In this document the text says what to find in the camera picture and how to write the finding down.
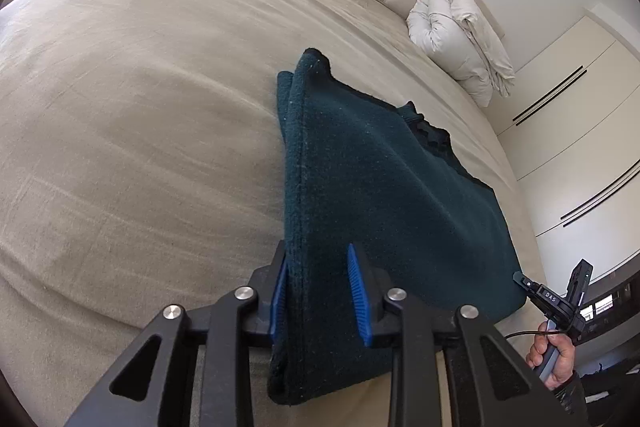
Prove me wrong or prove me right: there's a white wardrobe with black handles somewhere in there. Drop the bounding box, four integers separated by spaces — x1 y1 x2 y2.
486 16 639 291

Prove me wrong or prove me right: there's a beige bed cover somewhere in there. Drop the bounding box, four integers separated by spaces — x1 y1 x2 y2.
1 0 544 426

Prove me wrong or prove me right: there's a dark green knit sweater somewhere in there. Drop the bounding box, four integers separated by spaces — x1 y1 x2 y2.
267 49 525 405

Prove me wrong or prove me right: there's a black bag on floor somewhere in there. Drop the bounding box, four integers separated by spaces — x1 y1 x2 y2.
580 355 640 427

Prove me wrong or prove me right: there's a dark open shelf niche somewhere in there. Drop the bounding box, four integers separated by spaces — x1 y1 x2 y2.
577 277 639 345

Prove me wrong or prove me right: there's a black cable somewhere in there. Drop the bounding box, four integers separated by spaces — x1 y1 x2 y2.
502 328 566 341

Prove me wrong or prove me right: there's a person's right hand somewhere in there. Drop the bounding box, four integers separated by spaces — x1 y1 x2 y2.
525 334 575 391

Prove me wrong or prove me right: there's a rolled white duvet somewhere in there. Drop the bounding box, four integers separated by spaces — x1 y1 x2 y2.
406 0 515 108

